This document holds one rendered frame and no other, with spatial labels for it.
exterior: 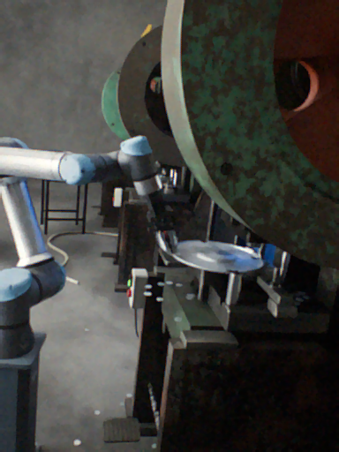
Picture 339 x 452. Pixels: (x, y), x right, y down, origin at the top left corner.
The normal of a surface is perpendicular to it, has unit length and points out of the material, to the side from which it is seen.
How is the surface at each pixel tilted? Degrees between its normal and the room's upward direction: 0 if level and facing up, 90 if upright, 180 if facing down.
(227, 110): 90
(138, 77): 90
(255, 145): 90
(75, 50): 90
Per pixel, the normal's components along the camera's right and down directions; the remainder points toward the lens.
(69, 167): -0.39, 0.18
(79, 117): 0.18, 0.25
